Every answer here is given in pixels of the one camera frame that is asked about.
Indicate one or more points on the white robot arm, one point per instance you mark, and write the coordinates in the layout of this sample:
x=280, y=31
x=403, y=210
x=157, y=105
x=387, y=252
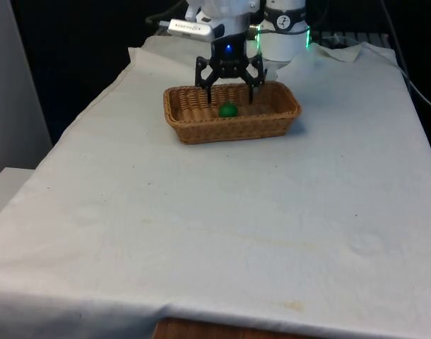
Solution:
x=282, y=39

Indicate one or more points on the brown wicker basket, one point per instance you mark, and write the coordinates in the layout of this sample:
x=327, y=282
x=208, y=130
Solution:
x=229, y=112

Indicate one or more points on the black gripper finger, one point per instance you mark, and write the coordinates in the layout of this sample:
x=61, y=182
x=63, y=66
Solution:
x=205, y=76
x=255, y=74

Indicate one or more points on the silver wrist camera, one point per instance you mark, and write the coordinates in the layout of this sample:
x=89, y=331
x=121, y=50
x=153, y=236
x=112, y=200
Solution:
x=189, y=29

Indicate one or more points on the green ball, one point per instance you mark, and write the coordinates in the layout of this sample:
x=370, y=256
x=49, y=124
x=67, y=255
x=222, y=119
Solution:
x=228, y=109

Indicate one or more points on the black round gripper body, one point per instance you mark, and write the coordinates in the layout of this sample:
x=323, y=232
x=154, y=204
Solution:
x=228, y=53

